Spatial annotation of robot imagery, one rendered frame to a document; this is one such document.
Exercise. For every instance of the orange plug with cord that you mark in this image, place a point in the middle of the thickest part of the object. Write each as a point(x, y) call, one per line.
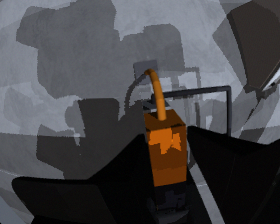
point(166, 138)

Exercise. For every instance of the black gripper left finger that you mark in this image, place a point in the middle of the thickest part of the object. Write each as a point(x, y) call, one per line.
point(114, 195)

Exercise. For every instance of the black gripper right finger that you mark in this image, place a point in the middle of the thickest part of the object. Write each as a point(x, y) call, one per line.
point(241, 175)

